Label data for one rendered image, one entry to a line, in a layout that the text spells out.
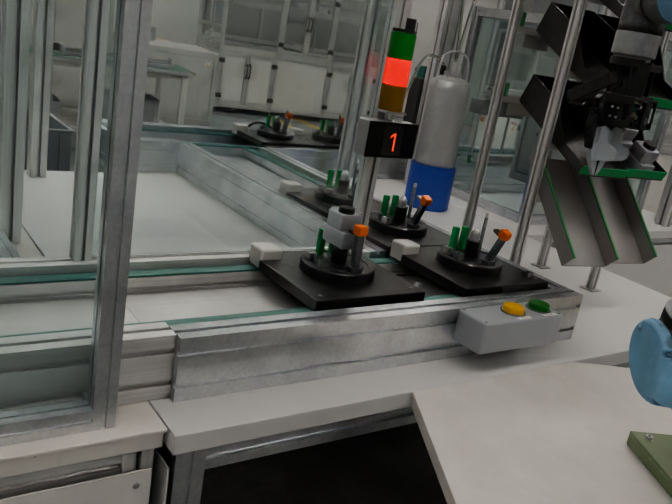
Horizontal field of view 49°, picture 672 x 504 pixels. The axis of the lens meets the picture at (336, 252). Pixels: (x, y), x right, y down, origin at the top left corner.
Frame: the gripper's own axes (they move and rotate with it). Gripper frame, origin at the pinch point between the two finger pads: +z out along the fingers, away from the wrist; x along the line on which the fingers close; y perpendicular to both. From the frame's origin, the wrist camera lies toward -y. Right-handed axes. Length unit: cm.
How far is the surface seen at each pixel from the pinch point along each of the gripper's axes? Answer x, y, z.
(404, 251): -16.8, -27.0, 25.6
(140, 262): -72, -32, 27
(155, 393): -79, -3, 36
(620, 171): 25.4, -10.5, 2.7
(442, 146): 52, -94, 15
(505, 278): -2.5, -11.0, 26.3
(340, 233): -41.2, -17.8, 18.0
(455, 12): 75, -127, -28
